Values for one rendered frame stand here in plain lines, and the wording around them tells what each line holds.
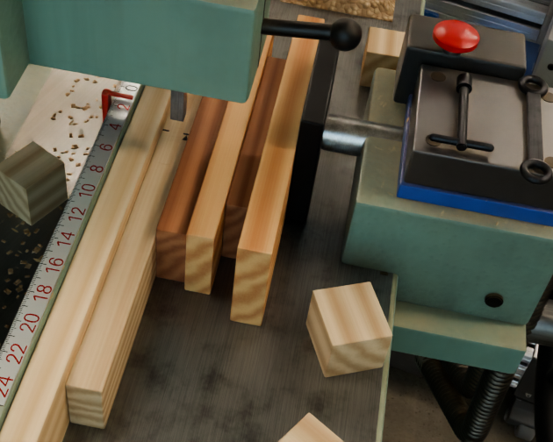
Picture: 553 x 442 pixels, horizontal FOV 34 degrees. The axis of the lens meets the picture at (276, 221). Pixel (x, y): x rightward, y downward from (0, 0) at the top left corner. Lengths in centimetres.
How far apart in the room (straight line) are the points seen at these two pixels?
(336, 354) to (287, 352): 4
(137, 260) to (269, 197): 9
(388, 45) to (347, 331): 28
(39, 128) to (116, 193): 28
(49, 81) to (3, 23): 36
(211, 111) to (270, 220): 13
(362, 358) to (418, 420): 108
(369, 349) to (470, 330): 11
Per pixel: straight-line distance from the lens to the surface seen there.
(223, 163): 59
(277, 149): 57
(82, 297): 52
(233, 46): 53
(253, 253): 52
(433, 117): 58
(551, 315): 73
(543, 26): 123
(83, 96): 87
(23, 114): 86
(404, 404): 164
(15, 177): 74
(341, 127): 61
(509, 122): 59
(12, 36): 55
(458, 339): 63
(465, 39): 60
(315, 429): 49
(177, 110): 61
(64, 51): 57
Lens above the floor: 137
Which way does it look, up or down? 48 degrees down
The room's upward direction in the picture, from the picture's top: 8 degrees clockwise
